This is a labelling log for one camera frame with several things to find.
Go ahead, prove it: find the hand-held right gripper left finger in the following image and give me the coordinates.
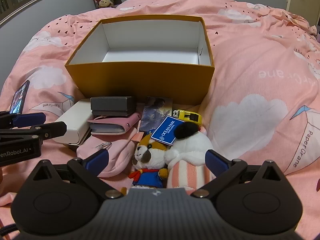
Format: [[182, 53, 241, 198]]
[[32, 149, 121, 200]]

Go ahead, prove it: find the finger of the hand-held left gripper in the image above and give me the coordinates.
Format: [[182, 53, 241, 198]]
[[0, 112, 47, 130], [0, 121, 67, 144]]

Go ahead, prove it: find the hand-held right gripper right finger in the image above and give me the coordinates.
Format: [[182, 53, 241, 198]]
[[191, 149, 284, 199]]

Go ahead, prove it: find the light pink pouch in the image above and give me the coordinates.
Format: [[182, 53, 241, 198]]
[[76, 140, 137, 178]]

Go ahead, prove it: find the white rectangular box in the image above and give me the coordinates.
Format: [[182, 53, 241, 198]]
[[52, 99, 94, 146]]

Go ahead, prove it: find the white and black plush toy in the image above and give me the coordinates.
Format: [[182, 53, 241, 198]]
[[164, 122, 218, 189]]

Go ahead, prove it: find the pink wallet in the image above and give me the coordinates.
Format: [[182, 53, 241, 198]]
[[87, 112, 142, 137]]

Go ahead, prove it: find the red panda plush toy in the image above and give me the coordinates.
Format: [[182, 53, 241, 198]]
[[120, 132, 170, 195]]

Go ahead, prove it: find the small grey box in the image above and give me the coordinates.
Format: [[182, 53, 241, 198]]
[[90, 96, 137, 117]]

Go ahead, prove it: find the printed photo card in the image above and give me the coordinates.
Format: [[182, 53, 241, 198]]
[[138, 96, 174, 133]]

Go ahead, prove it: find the orange cardboard box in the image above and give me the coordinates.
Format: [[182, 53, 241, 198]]
[[64, 14, 215, 105]]

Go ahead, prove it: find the black smartphone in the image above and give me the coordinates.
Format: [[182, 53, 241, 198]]
[[9, 80, 30, 114]]

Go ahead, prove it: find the yellow tape measure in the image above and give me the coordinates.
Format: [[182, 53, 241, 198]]
[[173, 109, 202, 125]]

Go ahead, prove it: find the blue paper tag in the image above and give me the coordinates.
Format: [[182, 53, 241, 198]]
[[151, 116, 185, 146]]

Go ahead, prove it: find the pink printed blanket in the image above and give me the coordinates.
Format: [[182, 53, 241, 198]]
[[0, 0, 320, 205]]

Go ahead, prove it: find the dark braided cord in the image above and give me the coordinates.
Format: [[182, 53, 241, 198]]
[[0, 224, 19, 234]]

